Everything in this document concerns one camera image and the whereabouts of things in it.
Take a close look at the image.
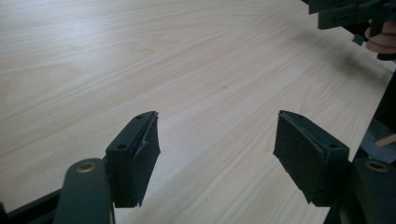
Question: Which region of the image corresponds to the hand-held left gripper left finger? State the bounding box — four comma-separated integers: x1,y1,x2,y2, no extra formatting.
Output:
106,110,162,209

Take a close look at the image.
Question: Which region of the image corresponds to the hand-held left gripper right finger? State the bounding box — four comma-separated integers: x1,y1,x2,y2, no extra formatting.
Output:
273,109,350,208

